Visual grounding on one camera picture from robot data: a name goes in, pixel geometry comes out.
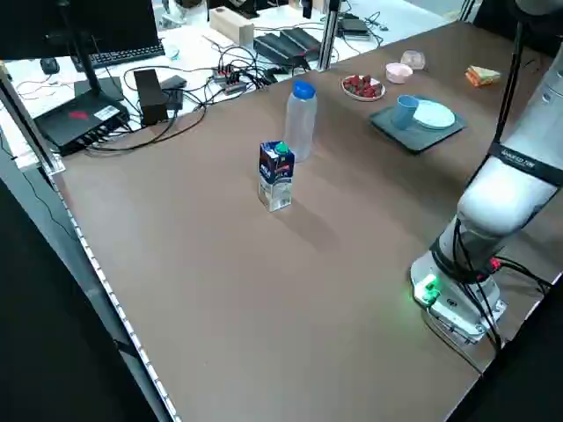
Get blue and white milk carton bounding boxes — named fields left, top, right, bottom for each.
left=257, top=140, right=295, bottom=213

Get triangular toy sandwich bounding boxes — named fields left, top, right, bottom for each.
left=464, top=65, right=502, bottom=89

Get pink plate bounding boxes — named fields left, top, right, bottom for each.
left=340, top=74, right=387, bottom=103

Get grey tray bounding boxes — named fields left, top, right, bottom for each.
left=368, top=94, right=467, bottom=155

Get blue cup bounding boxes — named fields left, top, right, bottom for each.
left=390, top=94, right=420, bottom=131

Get light blue plate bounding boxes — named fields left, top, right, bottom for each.
left=412, top=99, right=457, bottom=130

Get clear bottle with blue cap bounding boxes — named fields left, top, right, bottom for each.
left=283, top=80, right=318, bottom=163

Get grey usb hub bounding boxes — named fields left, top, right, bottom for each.
left=212, top=63, right=248, bottom=96

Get red strawberries heap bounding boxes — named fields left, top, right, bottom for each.
left=343, top=75, right=382, bottom=98

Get black power adapter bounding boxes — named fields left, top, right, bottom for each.
left=161, top=87, right=185, bottom=112

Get black ribbed power supply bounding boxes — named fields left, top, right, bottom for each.
left=252, top=33, right=309, bottom=68
left=279, top=26, right=323, bottom=59

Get dark brown box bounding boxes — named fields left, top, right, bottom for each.
left=133, top=68, right=170, bottom=127

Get pink bowl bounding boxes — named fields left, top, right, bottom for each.
left=384, top=62, right=414, bottom=84

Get wooden block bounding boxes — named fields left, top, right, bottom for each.
left=208, top=7, right=256, bottom=44

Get flat black device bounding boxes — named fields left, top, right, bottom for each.
left=337, top=17, right=370, bottom=41

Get black monitor stand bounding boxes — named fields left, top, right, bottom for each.
left=56, top=0, right=126, bottom=106

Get black box with red logo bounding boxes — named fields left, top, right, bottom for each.
left=33, top=94, right=131, bottom=157

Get black keyboard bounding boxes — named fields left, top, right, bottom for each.
left=71, top=41, right=166, bottom=72

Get black monitor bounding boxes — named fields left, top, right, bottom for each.
left=0, top=0, right=160, bottom=61

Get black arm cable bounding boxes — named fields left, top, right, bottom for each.
left=487, top=19, right=527, bottom=155

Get aluminium frame rail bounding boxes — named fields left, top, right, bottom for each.
left=0, top=59, right=66, bottom=175

